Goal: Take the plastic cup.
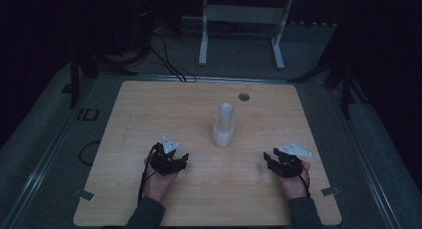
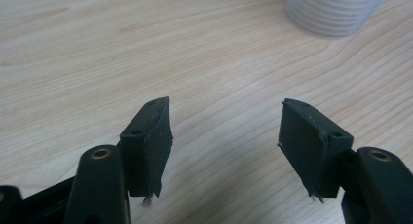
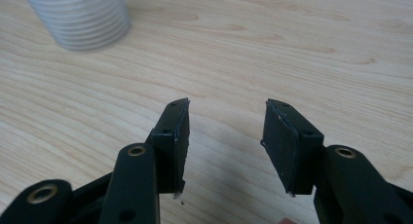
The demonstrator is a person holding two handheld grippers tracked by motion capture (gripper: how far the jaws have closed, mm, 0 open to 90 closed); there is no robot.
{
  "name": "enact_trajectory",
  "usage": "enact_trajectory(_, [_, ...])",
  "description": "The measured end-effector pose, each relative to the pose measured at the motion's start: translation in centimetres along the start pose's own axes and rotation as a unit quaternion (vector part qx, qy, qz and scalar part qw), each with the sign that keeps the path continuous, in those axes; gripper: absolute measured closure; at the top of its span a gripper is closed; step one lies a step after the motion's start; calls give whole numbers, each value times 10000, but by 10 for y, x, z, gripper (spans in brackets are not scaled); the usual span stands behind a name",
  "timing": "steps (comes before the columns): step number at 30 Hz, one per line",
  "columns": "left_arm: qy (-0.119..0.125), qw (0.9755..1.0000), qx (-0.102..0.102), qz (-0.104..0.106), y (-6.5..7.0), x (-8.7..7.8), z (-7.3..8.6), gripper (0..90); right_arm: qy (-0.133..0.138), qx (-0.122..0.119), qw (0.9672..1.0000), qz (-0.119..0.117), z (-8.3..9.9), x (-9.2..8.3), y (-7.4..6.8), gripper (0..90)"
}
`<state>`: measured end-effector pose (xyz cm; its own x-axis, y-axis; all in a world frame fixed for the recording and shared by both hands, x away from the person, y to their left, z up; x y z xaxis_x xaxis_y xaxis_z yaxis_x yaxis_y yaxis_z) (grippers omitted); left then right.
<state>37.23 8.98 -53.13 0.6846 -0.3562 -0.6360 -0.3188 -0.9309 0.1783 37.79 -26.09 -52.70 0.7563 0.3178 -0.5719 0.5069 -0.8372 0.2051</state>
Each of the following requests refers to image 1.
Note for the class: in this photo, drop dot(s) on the round table grommet hole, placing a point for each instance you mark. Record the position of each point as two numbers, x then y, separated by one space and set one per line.
244 97

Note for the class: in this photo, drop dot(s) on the grey tape piece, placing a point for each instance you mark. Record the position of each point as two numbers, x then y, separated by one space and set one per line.
330 191
84 195

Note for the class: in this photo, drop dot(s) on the white metal stand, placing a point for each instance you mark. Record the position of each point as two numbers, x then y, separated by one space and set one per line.
242 14

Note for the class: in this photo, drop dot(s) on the dark equipment rack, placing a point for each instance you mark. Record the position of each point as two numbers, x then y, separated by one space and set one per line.
143 20

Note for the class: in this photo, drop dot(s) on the stack of clear plastic cups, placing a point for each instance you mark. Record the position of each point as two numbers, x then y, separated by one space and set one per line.
224 129

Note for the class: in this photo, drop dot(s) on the person's right hand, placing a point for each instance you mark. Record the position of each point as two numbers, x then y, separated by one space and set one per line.
295 187

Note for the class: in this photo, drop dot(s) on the metal floor rail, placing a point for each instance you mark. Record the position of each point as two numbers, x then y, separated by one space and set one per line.
365 162
36 176

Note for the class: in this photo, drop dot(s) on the black tripod stand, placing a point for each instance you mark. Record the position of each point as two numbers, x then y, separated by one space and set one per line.
75 86
346 96

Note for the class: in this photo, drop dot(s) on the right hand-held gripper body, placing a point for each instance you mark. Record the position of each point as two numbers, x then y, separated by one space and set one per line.
288 166

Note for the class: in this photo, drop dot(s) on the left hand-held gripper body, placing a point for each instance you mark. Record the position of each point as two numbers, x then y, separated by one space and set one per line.
164 162

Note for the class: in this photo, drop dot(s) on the person's left hand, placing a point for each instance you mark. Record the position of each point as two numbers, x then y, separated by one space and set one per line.
157 185

